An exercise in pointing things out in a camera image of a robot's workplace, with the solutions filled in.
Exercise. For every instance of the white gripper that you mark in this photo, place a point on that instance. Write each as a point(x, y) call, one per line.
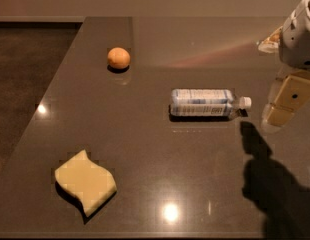
point(297, 40)

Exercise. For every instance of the blue label plastic bottle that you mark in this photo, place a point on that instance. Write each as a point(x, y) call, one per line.
point(206, 103)

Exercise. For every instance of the orange round fruit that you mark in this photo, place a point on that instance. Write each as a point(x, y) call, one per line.
point(118, 58)

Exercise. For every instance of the yellow wavy sponge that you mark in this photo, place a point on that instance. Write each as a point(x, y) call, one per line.
point(86, 181)

